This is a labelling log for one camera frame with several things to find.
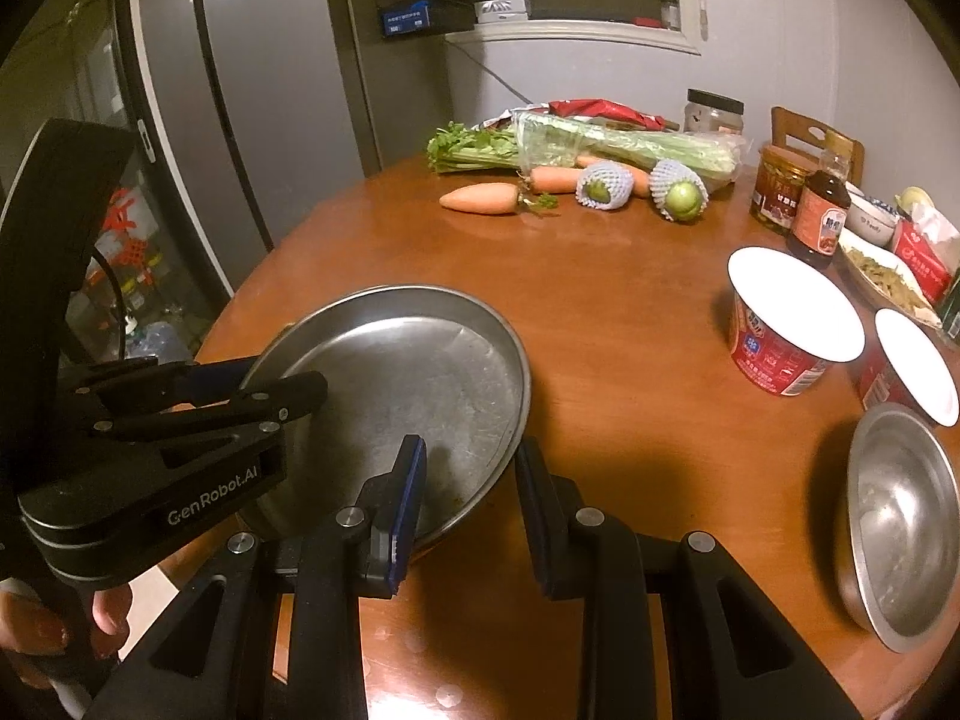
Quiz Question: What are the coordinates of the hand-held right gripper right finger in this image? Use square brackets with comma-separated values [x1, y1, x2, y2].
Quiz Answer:
[514, 435, 863, 720]

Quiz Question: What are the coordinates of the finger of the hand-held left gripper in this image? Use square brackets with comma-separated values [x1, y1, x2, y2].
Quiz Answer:
[73, 358, 260, 410]
[94, 371, 329, 442]

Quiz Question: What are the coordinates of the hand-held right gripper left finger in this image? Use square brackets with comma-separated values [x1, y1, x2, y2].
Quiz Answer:
[82, 433, 428, 720]

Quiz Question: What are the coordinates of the round metal plate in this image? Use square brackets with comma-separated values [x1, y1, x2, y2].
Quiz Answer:
[238, 284, 532, 563]

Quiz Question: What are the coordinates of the red instant noodle bowl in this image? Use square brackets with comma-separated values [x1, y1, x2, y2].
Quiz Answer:
[727, 247, 866, 397]
[855, 308, 960, 428]

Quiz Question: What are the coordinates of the stainless steel bowl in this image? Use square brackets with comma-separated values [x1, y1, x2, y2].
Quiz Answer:
[836, 403, 960, 653]

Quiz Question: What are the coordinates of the person's left hand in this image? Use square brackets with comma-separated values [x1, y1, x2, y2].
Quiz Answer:
[0, 583, 134, 691]

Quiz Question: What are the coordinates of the glass door cabinet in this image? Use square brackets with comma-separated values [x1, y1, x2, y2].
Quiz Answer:
[0, 0, 233, 361]

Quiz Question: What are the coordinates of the grey refrigerator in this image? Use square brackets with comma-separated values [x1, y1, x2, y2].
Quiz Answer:
[112, 0, 383, 301]

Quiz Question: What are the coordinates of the carrot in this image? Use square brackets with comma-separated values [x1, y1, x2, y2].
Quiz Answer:
[574, 154, 652, 198]
[529, 166, 586, 194]
[439, 184, 520, 215]

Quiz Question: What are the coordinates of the dark shelf unit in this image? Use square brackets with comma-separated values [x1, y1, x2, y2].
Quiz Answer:
[319, 0, 481, 177]

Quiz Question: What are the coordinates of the green fruit in foam net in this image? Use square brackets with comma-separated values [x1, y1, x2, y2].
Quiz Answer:
[649, 159, 710, 224]
[576, 160, 633, 211]

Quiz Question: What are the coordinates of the celery in plastic bag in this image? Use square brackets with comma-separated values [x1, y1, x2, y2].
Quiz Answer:
[427, 111, 751, 185]

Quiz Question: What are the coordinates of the blue box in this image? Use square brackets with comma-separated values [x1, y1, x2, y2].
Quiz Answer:
[379, 4, 432, 38]

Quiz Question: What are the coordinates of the glass jar with red label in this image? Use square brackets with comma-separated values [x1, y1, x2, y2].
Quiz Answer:
[750, 146, 815, 232]

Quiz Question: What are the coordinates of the dark sauce bottle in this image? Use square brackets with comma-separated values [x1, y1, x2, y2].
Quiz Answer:
[786, 136, 852, 271]

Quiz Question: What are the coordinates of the red snack bag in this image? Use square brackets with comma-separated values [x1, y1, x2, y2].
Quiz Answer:
[487, 99, 665, 132]

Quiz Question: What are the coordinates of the white plate of green vegetables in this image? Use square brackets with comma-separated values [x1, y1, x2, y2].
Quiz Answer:
[836, 229, 944, 331]

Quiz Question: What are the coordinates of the plastic jar with black lid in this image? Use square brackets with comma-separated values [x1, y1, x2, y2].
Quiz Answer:
[684, 88, 745, 137]

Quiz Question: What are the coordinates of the white ceramic bowl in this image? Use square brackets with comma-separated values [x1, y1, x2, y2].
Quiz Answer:
[847, 187, 899, 248]

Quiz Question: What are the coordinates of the green drink bottle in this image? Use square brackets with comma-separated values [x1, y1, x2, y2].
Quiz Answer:
[934, 270, 960, 350]

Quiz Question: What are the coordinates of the wooden chair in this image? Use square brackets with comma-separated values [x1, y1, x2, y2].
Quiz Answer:
[771, 106, 865, 185]

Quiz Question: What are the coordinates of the red tissue pack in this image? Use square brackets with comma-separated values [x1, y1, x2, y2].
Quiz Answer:
[891, 199, 960, 305]

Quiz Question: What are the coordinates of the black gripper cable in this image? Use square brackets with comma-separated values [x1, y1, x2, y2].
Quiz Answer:
[90, 251, 132, 357]

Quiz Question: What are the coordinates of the thin wall cable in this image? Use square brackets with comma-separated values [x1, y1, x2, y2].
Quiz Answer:
[465, 52, 541, 106]

